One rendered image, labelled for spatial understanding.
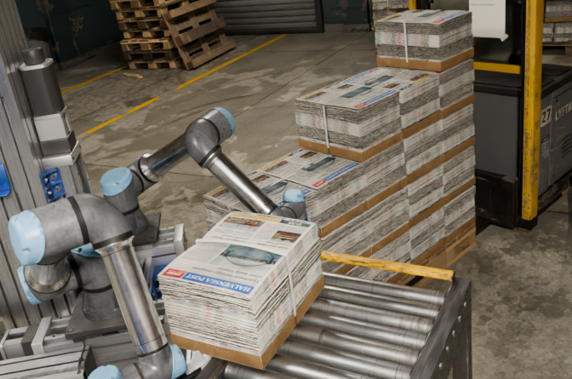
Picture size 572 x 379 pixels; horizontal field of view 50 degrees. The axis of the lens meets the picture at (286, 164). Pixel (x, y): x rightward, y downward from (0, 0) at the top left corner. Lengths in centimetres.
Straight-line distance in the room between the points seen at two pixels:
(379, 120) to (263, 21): 769
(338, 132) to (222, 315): 127
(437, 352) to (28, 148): 126
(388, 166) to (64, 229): 168
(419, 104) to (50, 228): 188
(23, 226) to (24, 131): 54
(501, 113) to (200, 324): 247
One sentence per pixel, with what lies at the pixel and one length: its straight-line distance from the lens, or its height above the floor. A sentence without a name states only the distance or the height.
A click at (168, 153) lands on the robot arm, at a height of 110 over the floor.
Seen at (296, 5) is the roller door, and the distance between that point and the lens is 990.
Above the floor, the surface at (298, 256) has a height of 99.
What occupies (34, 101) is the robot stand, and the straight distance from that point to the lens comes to 198.
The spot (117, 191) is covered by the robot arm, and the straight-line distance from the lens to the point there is 229.
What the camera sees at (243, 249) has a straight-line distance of 167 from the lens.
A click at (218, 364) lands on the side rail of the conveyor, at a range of 168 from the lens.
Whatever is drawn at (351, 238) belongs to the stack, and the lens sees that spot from 268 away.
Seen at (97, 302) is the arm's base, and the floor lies 87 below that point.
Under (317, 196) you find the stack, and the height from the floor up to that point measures 79.
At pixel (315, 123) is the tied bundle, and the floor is 97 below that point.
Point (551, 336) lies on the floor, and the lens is 301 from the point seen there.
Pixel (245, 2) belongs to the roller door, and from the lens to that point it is 1034.
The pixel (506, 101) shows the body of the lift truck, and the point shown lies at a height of 71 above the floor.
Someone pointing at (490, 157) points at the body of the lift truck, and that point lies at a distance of 383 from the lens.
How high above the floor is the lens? 186
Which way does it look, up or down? 22 degrees down
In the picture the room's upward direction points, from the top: 8 degrees counter-clockwise
